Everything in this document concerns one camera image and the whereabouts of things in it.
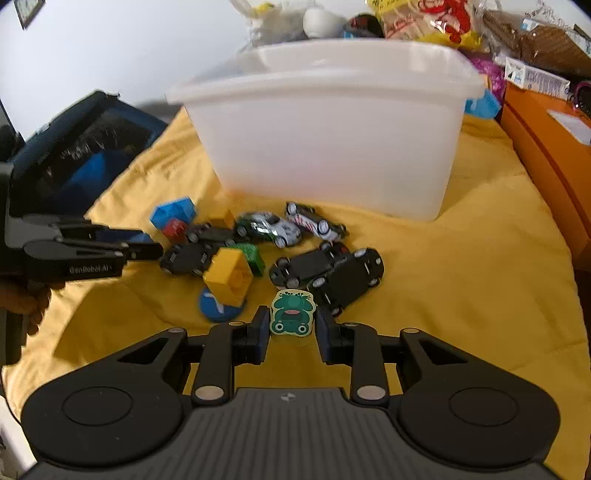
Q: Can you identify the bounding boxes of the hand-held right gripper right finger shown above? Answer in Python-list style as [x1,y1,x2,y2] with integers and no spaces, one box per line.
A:
[315,305,472,408]

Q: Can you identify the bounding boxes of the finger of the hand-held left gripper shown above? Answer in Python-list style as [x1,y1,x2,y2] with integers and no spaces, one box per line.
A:
[24,239,164,264]
[55,220,154,244]

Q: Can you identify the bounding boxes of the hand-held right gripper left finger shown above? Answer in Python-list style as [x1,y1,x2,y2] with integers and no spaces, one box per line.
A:
[115,306,271,408]

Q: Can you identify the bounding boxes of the green frog toy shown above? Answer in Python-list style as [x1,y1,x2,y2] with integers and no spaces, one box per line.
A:
[270,289,316,337]

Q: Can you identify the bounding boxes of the white plastic bin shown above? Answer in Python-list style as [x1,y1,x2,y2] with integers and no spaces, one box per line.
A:
[165,39,486,223]

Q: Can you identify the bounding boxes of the person's left hand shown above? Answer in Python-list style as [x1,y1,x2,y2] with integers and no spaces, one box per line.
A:
[0,277,52,339]

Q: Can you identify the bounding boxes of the red building block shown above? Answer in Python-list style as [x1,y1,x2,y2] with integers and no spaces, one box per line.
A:
[163,219,190,241]

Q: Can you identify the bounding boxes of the small black toy car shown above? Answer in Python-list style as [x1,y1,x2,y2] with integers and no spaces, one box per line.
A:
[160,242,223,278]

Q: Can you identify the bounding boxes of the blue building block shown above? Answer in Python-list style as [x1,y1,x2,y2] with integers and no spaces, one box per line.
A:
[150,197,197,230]

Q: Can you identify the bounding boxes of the blue round disc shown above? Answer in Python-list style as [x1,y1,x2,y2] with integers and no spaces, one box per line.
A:
[198,286,247,323]

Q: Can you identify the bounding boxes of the large black toy car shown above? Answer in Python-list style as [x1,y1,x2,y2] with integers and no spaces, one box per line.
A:
[307,247,386,317]

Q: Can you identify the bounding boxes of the dark grey toy car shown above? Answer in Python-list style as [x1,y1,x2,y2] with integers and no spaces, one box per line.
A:
[185,222,239,248]

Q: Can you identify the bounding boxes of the hollow yellow building block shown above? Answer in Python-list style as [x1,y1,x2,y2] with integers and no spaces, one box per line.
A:
[202,247,255,306]

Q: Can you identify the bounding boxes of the green building block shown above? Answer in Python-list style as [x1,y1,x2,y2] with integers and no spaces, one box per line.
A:
[235,243,267,278]

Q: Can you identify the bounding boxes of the dark blue storage bag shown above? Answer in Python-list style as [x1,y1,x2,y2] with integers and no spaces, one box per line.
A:
[9,90,170,219]

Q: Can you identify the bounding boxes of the small yellow building block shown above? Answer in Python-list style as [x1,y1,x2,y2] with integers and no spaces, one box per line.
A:
[209,209,239,230]

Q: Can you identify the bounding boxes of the silver green toy car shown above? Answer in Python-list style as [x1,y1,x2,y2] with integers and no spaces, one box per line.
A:
[236,211,304,249]

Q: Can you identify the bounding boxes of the white toy car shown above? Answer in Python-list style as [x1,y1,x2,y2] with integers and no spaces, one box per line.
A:
[284,201,348,242]

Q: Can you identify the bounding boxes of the yellow cloth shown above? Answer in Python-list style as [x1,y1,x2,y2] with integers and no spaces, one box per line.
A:
[2,111,588,480]

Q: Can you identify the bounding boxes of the clear plastic bag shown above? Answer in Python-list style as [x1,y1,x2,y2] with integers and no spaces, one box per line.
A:
[230,0,311,47]

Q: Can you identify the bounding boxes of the orange box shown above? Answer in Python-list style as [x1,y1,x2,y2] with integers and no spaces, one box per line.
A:
[501,80,591,274]

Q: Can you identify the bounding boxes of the light blue toy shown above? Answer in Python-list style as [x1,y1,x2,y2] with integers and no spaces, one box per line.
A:
[464,89,502,121]

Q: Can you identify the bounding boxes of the white round toy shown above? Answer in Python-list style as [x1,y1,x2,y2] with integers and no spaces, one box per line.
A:
[302,6,345,39]

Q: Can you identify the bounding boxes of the purple mesh item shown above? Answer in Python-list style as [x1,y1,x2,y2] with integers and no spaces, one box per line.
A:
[465,50,507,100]

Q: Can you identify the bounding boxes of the yellow red snack bag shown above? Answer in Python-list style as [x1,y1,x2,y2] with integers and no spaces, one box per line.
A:
[368,0,491,49]

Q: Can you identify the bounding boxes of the white blue carton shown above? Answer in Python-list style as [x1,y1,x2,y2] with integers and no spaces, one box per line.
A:
[503,57,571,99]

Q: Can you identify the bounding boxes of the dark picture frame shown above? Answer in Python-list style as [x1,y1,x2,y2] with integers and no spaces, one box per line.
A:
[12,0,42,30]

